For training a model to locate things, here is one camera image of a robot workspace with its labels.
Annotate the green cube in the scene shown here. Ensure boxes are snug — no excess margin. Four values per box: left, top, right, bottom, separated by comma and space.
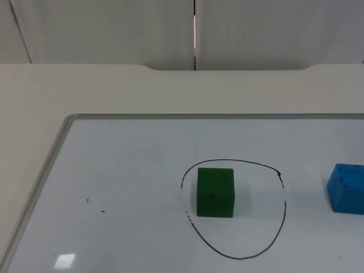
196, 167, 236, 219

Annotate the blue cube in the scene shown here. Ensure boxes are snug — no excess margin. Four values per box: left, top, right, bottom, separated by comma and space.
326, 163, 364, 215

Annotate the grey-framed whiteboard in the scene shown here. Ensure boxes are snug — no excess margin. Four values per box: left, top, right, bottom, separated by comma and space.
0, 113, 364, 273

